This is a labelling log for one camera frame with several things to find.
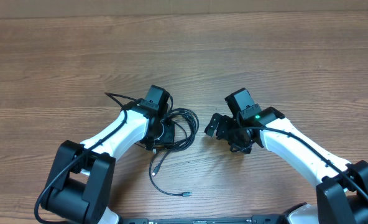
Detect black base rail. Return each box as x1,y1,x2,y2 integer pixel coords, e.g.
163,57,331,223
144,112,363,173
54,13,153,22
118,202,315,224

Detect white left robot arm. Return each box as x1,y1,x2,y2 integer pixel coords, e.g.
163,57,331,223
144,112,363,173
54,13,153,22
34,85,172,223

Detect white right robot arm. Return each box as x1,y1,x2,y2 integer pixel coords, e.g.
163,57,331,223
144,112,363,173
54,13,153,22
205,88,368,224

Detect thin black USB cable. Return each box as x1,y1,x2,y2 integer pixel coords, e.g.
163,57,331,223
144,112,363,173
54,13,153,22
148,119,193,197

